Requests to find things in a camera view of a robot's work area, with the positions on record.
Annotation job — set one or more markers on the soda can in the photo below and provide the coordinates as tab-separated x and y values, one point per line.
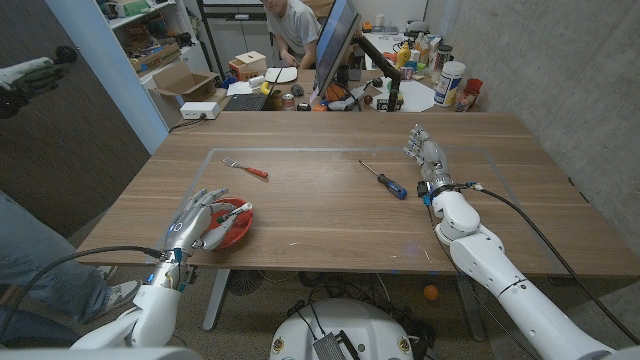
289	102

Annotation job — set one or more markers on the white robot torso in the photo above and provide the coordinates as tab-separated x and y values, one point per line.
350	320

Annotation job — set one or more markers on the orange ball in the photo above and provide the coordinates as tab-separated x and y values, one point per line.
431	292

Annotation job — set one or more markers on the black white glove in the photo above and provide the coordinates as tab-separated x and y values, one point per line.
27	80

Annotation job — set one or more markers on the printed cardboard box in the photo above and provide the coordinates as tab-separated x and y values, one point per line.
157	57

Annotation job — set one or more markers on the white plate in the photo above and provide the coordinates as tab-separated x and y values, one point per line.
285	75

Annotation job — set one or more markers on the white paper sheet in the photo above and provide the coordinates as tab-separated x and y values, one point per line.
415	95

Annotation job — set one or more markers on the grey white sneaker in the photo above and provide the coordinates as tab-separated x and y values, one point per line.
120	296

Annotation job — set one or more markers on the open cardboard box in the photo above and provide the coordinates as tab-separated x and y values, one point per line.
185	82

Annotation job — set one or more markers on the orange basketball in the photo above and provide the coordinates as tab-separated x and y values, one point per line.
334	92

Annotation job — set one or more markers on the red bowl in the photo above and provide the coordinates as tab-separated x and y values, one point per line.
241	232

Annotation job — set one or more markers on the white shelf unit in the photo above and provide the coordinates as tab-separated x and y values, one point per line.
145	15

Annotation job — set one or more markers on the red container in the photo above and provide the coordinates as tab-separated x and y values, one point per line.
472	90

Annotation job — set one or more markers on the grey table leg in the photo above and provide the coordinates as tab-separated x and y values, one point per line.
471	310
216	300

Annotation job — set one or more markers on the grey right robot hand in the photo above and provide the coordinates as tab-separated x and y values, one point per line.
431	155

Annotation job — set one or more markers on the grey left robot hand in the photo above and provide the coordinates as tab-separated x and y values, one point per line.
190	225

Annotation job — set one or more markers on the small wooden box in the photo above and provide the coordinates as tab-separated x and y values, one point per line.
250	62

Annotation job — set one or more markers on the white power box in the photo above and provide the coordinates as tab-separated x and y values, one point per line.
200	110

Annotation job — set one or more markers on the white canister blue label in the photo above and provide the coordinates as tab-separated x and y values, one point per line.
449	85

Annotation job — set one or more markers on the black computer monitor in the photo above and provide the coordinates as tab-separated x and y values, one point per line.
335	45

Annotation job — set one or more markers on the yellow bottle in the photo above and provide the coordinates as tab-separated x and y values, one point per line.
403	55

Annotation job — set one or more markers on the black keyboard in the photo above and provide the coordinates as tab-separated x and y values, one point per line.
247	102

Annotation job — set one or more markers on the white marker green cap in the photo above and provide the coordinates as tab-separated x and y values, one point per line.
244	207

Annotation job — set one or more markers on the person in blue jeans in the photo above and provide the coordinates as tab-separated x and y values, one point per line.
30	230

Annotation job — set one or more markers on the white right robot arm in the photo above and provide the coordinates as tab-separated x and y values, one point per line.
475	250

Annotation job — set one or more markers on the person in grey t-shirt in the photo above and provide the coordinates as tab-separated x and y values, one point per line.
297	25

